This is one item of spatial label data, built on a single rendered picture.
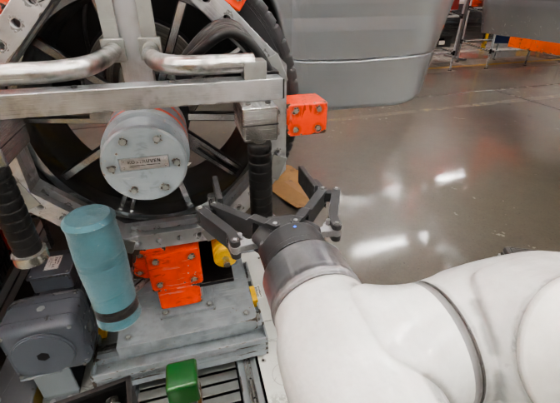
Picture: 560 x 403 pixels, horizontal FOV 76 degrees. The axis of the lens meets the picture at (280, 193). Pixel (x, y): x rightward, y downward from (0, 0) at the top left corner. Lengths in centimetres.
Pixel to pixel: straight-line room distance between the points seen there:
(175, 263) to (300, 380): 63
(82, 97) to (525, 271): 50
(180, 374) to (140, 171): 30
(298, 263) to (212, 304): 86
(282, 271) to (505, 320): 17
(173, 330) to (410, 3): 118
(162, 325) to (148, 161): 68
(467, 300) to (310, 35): 92
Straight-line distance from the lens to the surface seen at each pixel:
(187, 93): 51
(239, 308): 117
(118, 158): 59
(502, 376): 32
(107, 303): 79
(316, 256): 34
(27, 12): 72
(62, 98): 53
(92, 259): 72
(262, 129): 50
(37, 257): 61
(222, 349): 117
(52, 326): 105
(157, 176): 60
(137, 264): 89
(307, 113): 76
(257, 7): 78
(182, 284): 92
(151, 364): 118
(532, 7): 301
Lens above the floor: 109
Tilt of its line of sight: 30 degrees down
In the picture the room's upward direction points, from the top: straight up
